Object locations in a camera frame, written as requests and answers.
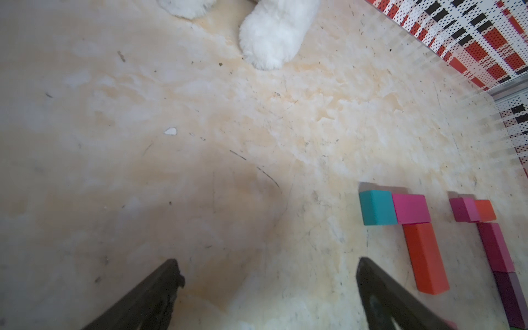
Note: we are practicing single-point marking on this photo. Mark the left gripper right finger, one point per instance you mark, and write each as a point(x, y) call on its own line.
point(388, 305)

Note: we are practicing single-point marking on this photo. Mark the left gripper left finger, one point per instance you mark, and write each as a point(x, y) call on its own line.
point(149, 305)

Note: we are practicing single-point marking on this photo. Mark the red long block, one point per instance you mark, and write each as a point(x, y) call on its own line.
point(427, 264)

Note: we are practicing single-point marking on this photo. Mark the teal cube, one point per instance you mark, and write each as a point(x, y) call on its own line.
point(377, 208)

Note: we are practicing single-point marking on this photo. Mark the magenta long block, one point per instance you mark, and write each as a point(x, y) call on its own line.
point(411, 209)

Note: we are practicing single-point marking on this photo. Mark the small magenta cube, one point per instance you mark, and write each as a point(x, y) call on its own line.
point(465, 210)

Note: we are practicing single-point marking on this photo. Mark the purple block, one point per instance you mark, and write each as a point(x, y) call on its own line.
point(512, 298)

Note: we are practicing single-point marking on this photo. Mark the pink block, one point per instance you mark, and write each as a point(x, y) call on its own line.
point(495, 247)

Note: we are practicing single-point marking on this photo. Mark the husky plush toy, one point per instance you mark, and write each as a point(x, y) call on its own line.
point(272, 34)

